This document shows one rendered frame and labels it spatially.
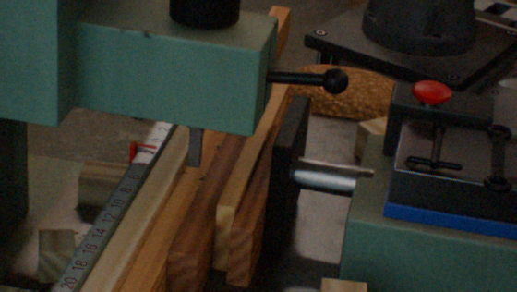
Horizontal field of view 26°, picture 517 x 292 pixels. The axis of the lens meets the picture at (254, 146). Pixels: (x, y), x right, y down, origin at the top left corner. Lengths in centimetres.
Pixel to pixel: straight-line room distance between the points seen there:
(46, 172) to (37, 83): 36
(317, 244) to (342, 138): 18
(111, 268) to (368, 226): 19
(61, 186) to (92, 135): 176
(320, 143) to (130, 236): 29
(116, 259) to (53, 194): 36
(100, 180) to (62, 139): 179
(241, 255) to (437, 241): 14
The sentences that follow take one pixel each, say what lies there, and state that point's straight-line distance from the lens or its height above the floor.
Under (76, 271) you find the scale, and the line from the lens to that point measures 73.
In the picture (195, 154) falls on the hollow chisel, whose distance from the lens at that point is 85.
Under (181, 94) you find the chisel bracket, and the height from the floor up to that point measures 103.
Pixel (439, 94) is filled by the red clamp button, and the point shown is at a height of 102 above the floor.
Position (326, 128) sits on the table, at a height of 90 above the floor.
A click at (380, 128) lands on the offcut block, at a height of 93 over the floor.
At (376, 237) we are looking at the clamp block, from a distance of 80.
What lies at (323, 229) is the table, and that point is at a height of 90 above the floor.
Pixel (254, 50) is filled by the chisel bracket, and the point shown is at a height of 107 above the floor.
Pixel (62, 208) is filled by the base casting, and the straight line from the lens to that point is 108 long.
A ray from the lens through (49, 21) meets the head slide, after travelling 76.
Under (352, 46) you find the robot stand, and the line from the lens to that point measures 143.
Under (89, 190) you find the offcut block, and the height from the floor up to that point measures 82.
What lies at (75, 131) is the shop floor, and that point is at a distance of 289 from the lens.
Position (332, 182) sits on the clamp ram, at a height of 95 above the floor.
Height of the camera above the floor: 138
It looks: 29 degrees down
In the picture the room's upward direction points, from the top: 5 degrees clockwise
